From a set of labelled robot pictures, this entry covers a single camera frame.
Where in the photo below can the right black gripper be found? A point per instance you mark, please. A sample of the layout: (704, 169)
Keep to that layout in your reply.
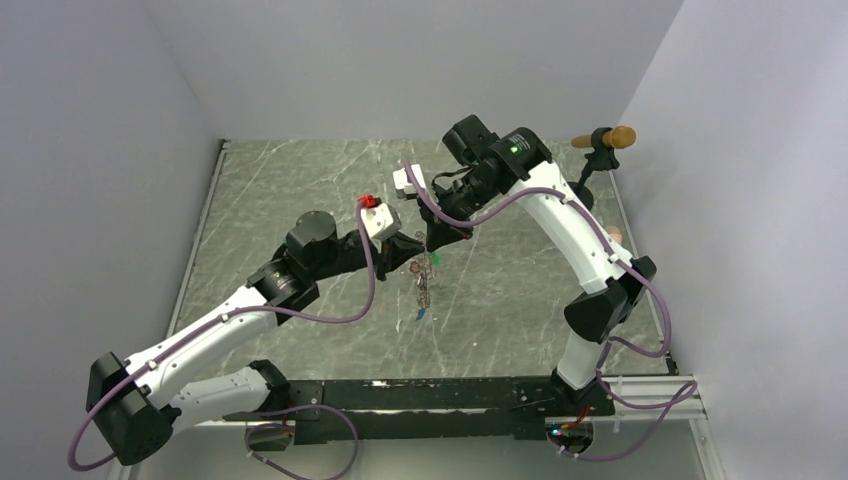
(440, 232)

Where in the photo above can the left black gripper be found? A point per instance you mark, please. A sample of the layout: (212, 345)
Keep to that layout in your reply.
(395, 250)

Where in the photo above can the round metal keyring disc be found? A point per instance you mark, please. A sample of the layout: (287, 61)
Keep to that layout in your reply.
(423, 271)

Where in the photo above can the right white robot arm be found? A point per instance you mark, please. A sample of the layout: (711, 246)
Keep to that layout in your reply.
(611, 278)

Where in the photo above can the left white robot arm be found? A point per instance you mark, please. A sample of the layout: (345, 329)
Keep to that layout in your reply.
(139, 402)

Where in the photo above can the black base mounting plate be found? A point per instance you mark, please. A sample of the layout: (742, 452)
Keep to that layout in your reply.
(521, 407)

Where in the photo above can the pink cylindrical object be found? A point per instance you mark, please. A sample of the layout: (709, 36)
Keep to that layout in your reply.
(614, 233)

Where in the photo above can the black microphone stand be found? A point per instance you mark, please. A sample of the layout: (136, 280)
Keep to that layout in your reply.
(602, 158)

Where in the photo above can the gold microphone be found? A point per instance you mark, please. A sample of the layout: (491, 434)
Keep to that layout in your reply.
(619, 137)

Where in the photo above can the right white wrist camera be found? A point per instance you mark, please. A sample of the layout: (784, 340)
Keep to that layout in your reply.
(404, 188)

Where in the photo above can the aluminium frame rail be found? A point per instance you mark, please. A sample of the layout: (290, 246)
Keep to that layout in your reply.
(651, 390)

